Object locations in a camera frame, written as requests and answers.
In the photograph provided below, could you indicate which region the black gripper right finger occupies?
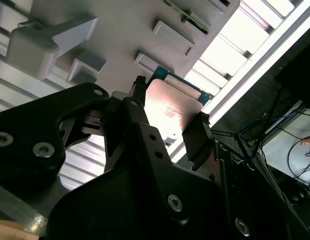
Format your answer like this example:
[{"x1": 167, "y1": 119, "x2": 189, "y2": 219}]
[{"x1": 182, "y1": 111, "x2": 252, "y2": 240}]

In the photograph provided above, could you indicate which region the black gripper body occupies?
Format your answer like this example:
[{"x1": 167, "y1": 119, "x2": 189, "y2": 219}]
[{"x1": 46, "y1": 162, "x2": 234, "y2": 240}]

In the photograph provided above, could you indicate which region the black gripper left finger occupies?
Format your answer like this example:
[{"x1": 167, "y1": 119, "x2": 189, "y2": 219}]
[{"x1": 0, "y1": 74, "x2": 196, "y2": 222}]

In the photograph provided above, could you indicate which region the silver CPU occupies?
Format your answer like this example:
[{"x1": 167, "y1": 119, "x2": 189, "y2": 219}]
[{"x1": 144, "y1": 64, "x2": 211, "y2": 141}]

